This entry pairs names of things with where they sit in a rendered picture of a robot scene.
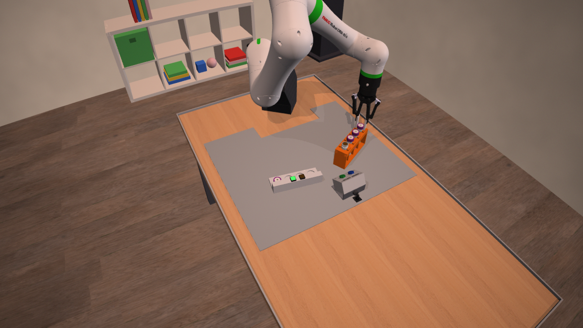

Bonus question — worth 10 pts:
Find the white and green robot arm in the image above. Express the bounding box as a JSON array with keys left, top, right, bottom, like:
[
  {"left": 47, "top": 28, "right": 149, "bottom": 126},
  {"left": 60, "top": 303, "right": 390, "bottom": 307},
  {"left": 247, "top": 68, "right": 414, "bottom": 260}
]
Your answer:
[{"left": 246, "top": 0, "right": 389, "bottom": 107}]

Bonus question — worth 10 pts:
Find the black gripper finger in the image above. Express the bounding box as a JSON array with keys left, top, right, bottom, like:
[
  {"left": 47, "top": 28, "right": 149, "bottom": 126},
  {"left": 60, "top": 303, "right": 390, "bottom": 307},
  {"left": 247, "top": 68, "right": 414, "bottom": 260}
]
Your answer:
[
  {"left": 351, "top": 93, "right": 364, "bottom": 128},
  {"left": 363, "top": 98, "right": 381, "bottom": 130}
]

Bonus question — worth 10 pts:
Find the orange tube rack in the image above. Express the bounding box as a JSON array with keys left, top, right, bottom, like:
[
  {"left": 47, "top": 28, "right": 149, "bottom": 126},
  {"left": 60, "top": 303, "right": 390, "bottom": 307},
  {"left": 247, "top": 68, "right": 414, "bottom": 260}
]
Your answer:
[{"left": 333, "top": 128, "right": 368, "bottom": 169}]

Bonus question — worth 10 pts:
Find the grey flat mat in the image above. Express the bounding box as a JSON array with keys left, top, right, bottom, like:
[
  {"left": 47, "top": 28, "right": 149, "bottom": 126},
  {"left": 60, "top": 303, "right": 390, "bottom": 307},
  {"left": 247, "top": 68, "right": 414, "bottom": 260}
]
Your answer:
[{"left": 204, "top": 101, "right": 417, "bottom": 251}]

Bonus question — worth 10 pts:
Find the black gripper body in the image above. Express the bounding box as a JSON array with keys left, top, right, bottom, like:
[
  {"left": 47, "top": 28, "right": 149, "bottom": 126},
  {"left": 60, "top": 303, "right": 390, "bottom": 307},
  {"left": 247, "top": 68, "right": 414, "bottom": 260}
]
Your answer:
[{"left": 357, "top": 86, "right": 377, "bottom": 104}]

